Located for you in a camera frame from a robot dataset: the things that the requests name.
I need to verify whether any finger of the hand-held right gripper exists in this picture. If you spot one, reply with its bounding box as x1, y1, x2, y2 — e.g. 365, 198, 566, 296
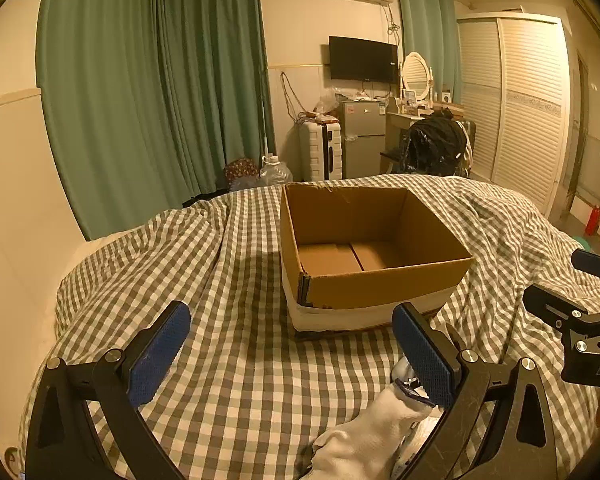
522, 284, 598, 335
571, 248, 600, 286

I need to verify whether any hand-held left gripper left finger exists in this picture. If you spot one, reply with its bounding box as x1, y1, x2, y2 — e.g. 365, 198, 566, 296
25, 301, 192, 480

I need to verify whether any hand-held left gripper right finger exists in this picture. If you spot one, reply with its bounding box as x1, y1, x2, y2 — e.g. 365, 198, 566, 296
391, 302, 573, 480

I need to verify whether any small white purple packet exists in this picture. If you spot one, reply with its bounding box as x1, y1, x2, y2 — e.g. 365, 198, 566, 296
390, 357, 433, 406

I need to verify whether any cardboard box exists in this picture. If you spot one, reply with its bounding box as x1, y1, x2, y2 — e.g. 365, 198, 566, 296
279, 182, 475, 343

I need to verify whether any white sock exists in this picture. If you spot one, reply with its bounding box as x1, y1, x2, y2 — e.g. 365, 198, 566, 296
310, 385, 443, 480

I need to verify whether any grey white checked blanket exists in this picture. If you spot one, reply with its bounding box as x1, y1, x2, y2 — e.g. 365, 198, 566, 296
17, 174, 600, 480

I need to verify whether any white louvred wardrobe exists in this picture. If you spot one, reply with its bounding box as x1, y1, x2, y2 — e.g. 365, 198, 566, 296
455, 12, 573, 216

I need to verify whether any black jacket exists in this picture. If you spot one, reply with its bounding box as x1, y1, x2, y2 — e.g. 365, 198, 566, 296
405, 109, 473, 177

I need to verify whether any floral fabric bag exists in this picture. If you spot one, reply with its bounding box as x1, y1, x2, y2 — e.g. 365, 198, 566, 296
223, 158, 258, 192

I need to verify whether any dark wooden chair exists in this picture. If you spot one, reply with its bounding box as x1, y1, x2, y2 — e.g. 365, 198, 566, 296
379, 147, 411, 176

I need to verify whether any clear water jug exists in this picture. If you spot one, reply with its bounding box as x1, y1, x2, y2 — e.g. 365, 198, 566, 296
259, 155, 294, 189

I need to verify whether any small silver fridge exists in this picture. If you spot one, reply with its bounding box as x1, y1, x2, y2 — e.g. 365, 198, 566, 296
340, 100, 387, 179

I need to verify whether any white hard suitcase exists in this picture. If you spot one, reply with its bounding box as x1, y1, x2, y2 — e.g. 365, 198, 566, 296
298, 121, 344, 182

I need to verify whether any wooden dressing table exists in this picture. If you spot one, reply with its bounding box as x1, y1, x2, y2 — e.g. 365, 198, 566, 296
385, 102, 466, 161

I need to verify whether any thin white pole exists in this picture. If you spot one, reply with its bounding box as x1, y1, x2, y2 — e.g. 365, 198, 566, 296
262, 99, 272, 157

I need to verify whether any white oval vanity mirror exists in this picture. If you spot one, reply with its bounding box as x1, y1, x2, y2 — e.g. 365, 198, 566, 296
399, 51, 435, 108

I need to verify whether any wide green curtain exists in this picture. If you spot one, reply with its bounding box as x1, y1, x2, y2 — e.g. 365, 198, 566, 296
37, 0, 157, 242

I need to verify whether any narrow green curtain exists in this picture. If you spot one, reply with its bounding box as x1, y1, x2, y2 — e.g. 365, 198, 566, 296
395, 0, 463, 106

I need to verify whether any hanging wall cable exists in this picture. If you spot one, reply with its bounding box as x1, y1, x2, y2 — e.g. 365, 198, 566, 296
279, 71, 307, 122

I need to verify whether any black wall television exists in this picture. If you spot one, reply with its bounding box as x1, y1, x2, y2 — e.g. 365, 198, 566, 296
328, 36, 399, 84

